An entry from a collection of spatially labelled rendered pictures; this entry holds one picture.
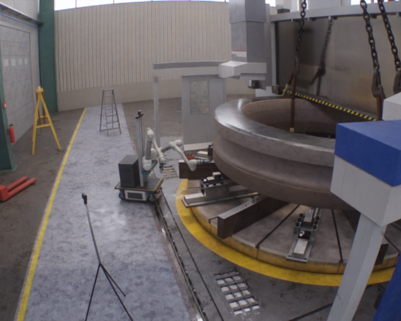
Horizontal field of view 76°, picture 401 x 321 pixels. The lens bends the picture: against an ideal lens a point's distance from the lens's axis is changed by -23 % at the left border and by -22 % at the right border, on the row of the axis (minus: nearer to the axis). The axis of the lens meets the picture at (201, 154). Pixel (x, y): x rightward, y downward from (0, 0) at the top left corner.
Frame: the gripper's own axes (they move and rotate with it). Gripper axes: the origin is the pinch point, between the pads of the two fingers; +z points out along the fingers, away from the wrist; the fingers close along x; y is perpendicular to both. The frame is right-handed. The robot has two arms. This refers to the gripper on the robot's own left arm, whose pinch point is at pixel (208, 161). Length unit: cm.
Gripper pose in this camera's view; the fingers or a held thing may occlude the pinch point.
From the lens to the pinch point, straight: 618.5
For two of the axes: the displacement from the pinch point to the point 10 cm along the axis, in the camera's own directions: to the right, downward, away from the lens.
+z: 9.9, -0.7, 1.4
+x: -1.6, -3.2, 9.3
